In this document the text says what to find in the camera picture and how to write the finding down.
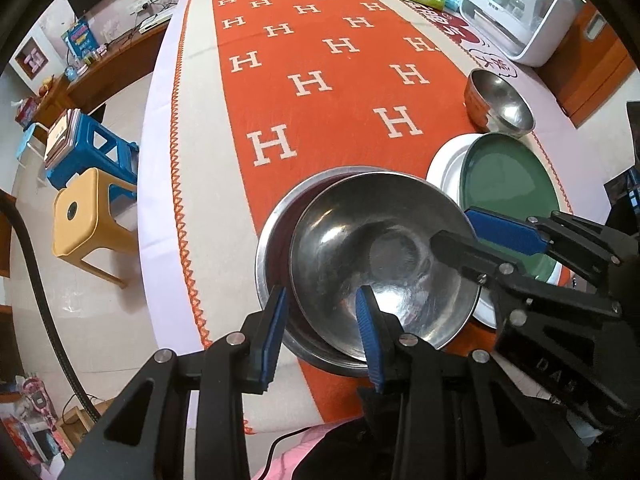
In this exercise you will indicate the blue plastic step stool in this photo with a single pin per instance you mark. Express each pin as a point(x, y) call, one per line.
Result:
point(100, 150)

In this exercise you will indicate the white set-top box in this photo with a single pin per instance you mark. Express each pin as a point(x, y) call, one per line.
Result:
point(155, 21)

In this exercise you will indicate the person's pink clothing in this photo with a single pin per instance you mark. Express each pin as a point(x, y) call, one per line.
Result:
point(295, 460)

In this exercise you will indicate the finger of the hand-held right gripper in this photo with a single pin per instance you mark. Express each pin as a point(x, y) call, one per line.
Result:
point(505, 230)
point(465, 255)

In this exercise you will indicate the blue toy box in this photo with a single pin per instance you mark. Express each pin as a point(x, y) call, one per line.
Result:
point(80, 37)

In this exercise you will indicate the wooden television cabinet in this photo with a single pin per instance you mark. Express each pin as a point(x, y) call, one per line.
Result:
point(115, 60)

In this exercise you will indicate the green plate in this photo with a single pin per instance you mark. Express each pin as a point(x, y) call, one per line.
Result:
point(505, 180)

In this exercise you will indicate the yellow plastic stool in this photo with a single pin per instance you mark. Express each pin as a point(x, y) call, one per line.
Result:
point(80, 215)

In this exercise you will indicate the white wall niche shelf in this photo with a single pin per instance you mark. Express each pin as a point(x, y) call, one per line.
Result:
point(30, 57)

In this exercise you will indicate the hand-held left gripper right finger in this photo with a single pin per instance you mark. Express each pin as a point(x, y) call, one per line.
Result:
point(370, 340)

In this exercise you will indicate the orange patterned table runner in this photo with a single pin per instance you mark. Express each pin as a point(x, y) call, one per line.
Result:
point(325, 110)

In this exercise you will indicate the white sterilizer cabinet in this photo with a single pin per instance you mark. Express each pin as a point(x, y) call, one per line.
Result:
point(545, 35)

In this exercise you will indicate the small wooden box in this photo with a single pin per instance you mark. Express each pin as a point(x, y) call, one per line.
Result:
point(75, 425)

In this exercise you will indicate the plate of fruit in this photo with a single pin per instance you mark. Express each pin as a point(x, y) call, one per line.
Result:
point(46, 86)

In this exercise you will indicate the small steel bowl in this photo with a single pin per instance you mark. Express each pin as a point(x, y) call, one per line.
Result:
point(350, 245)

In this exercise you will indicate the white wall power outlet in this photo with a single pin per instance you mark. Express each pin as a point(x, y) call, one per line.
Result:
point(150, 0)

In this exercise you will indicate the wooden glass sliding door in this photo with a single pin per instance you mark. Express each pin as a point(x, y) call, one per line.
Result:
point(590, 75)

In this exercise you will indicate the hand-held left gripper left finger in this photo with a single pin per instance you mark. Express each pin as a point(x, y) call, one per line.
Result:
point(272, 340)

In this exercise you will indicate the red tissue box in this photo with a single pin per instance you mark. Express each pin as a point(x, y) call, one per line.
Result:
point(27, 112)

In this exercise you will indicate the white plate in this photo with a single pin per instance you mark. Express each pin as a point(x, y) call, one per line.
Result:
point(445, 160)

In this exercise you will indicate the light blue round stool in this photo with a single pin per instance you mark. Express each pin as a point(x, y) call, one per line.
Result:
point(27, 142)

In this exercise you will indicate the stack of books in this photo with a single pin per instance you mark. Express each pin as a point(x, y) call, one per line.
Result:
point(60, 135)

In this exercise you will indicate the steel bowl pink outside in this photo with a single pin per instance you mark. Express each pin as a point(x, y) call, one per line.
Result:
point(500, 105)

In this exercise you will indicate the large steel bowl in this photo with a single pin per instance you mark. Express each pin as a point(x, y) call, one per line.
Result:
point(272, 260)

